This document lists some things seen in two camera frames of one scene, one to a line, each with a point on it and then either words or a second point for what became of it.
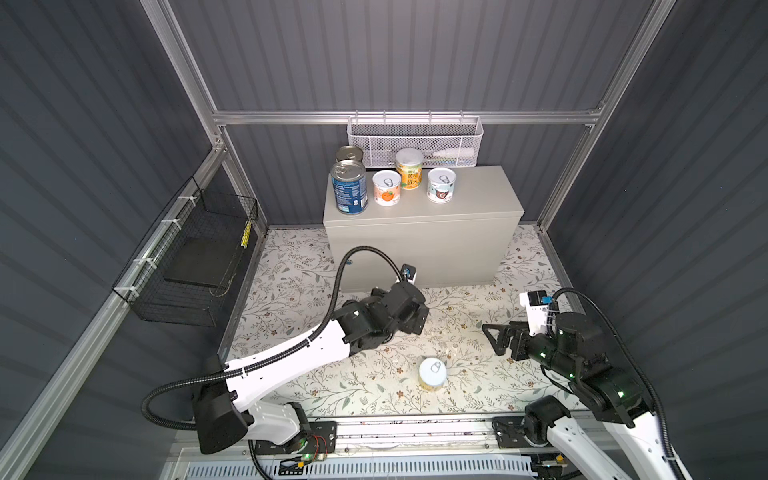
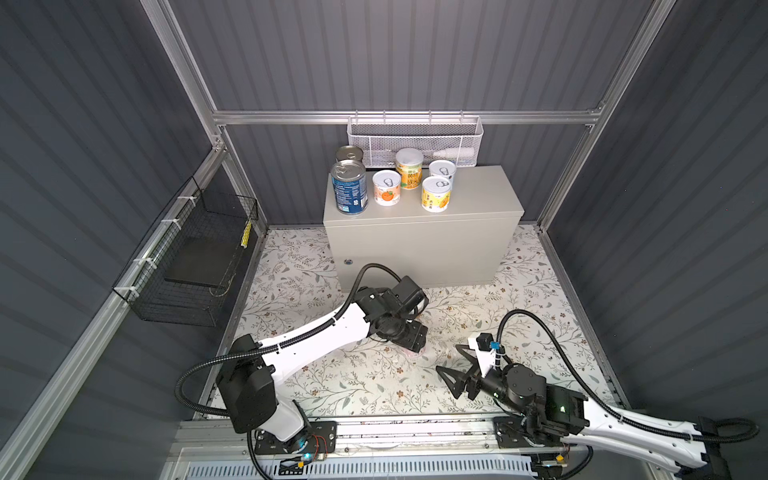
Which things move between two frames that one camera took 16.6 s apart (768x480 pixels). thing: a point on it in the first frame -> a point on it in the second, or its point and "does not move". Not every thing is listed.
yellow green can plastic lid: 409,165 does not move
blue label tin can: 350,186 does not move
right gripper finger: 514,336 -> 458,383
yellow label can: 432,373 -> 436,193
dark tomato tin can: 349,152 does not move
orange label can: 387,186 does not move
